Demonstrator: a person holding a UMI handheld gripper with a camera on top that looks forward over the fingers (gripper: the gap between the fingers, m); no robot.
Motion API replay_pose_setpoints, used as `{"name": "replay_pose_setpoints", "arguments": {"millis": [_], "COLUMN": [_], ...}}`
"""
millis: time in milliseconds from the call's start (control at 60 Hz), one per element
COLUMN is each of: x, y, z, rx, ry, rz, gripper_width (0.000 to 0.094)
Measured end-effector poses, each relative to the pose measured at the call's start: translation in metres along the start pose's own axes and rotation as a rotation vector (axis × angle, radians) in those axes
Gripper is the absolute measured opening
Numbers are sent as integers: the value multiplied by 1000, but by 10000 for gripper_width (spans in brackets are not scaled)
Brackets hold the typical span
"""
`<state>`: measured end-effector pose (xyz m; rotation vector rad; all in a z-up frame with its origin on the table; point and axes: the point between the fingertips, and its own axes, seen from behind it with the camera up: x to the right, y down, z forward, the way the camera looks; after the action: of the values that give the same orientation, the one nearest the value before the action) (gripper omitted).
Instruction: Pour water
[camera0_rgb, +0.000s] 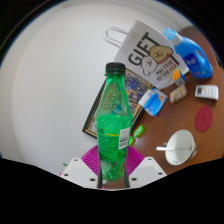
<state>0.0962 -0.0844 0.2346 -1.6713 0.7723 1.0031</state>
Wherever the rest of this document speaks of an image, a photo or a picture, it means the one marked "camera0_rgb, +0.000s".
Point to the small patterned snack box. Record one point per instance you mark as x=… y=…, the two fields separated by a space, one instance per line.
x=178 y=94

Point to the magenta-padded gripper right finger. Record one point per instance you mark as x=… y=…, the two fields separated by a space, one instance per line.
x=146 y=171

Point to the green plastic drink bottle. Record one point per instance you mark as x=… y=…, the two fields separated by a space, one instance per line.
x=113 y=133

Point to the white paper gift bag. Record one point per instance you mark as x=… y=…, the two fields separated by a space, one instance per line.
x=146 y=50

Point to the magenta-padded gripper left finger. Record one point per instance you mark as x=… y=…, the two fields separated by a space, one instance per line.
x=80 y=173

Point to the blue detergent bottle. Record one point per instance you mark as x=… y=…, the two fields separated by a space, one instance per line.
x=193 y=58

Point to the white spoon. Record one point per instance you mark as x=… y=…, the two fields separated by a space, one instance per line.
x=168 y=148

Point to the blue tissue pack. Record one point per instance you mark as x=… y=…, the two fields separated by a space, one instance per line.
x=153 y=102

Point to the white camouflage-print cup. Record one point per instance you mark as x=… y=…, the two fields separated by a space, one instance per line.
x=180 y=146

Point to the white remote control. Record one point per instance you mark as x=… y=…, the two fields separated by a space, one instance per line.
x=206 y=92

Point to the colourful puzzle cube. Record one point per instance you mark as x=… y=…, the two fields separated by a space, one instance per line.
x=178 y=77

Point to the flat round red coaster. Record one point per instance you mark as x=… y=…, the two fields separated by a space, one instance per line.
x=204 y=118

